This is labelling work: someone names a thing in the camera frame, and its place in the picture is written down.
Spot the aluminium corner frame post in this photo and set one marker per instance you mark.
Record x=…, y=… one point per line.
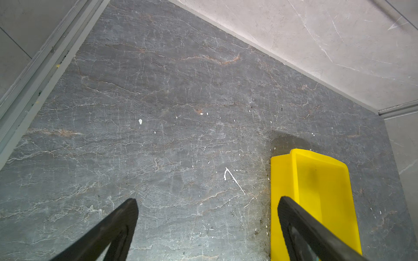
x=399, y=110
x=38, y=41

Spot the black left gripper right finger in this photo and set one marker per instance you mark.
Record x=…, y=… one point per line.
x=306, y=239

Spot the aluminium corner frame post right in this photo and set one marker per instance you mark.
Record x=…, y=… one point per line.
x=399, y=110

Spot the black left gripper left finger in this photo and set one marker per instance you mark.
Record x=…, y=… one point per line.
x=113, y=234

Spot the yellow plastic bin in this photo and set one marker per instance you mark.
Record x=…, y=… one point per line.
x=322, y=186

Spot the aluminium corner frame post left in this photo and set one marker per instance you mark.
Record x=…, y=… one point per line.
x=38, y=41

